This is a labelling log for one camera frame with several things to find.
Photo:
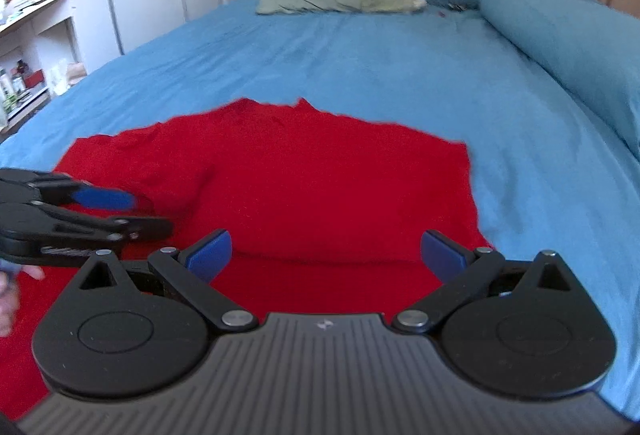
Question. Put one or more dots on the person's left hand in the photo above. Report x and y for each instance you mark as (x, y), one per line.
(6, 307)

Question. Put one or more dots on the white shelf desk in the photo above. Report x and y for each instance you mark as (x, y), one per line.
(50, 30)

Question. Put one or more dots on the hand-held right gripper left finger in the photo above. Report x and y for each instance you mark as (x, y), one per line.
(210, 256)

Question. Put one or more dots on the blue bed sheet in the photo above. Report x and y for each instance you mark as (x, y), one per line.
(360, 60)

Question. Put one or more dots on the red sweater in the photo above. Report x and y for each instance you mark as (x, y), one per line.
(310, 185)

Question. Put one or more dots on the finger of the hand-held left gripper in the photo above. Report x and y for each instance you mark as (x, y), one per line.
(107, 200)
(147, 228)

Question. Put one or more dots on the blue rolled duvet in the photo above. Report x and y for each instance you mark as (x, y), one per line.
(560, 30)

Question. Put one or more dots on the red box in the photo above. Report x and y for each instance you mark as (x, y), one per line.
(35, 80)

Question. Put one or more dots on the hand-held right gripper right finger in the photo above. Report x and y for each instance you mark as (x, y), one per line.
(442, 257)

